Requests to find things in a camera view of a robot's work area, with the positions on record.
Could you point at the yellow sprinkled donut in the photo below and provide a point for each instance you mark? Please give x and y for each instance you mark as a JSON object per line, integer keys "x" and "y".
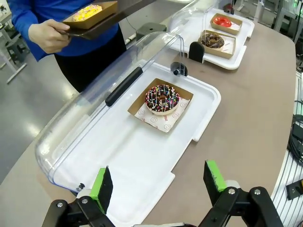
{"x": 94, "y": 22}

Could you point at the yellow sprinkle donut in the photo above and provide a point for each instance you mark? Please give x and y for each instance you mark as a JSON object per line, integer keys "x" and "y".
{"x": 85, "y": 13}

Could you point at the red donut in box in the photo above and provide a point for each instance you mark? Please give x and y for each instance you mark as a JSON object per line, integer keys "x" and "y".
{"x": 225, "y": 29}

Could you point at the white donut display tray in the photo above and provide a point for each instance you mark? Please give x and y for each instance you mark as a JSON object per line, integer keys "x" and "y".
{"x": 239, "y": 54}
{"x": 142, "y": 153}

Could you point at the white background stand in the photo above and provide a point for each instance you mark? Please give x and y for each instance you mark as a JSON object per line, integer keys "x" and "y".
{"x": 261, "y": 9}

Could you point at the chocolate donut in box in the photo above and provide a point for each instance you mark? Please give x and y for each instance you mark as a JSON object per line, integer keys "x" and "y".
{"x": 217, "y": 54}

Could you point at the brown cardboard donut box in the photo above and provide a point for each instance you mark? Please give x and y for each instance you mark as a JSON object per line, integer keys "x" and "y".
{"x": 139, "y": 101}

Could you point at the dark grey stool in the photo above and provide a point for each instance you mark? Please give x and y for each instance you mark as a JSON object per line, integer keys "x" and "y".
{"x": 17, "y": 46}

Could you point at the person's right hand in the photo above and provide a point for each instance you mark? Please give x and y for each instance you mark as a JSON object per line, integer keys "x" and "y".
{"x": 47, "y": 35}

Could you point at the person's right forearm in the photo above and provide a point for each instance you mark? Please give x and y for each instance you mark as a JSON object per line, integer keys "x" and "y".
{"x": 23, "y": 30}

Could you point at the chocolate nut donut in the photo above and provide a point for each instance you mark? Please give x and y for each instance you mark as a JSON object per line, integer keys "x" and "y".
{"x": 217, "y": 43}

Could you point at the white smiley print paper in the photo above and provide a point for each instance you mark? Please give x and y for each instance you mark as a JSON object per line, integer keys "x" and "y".
{"x": 163, "y": 121}
{"x": 228, "y": 46}
{"x": 235, "y": 26}

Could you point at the black lid hinge support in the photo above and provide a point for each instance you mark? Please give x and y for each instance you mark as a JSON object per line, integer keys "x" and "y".
{"x": 196, "y": 52}
{"x": 81, "y": 186}
{"x": 176, "y": 65}

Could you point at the red glazed donut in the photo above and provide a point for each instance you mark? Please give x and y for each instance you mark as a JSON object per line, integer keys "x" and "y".
{"x": 216, "y": 21}

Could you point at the clear plastic display lid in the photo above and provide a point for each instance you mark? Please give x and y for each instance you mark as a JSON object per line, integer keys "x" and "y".
{"x": 182, "y": 21}
{"x": 94, "y": 82}

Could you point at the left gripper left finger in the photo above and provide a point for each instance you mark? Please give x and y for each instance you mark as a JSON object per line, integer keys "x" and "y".
{"x": 104, "y": 191}

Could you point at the grey background desk frame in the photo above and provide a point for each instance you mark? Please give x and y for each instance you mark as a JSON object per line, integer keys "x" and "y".
{"x": 286, "y": 14}

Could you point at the person in blue shirt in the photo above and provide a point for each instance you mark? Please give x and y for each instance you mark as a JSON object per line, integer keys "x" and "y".
{"x": 82, "y": 59}

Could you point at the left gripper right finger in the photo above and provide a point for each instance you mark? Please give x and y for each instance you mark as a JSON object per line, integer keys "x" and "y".
{"x": 211, "y": 182}

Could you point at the dark red background object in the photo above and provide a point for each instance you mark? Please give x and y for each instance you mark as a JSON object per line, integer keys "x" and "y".
{"x": 228, "y": 9}

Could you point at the dark brown serving tray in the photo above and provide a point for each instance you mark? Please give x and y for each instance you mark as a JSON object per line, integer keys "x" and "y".
{"x": 123, "y": 14}

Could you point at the grey plastic stool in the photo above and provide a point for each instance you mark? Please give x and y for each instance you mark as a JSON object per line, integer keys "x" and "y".
{"x": 151, "y": 28}

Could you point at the chocolate rainbow sprinkle donut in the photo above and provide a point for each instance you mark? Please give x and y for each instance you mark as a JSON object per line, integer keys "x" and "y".
{"x": 154, "y": 101}

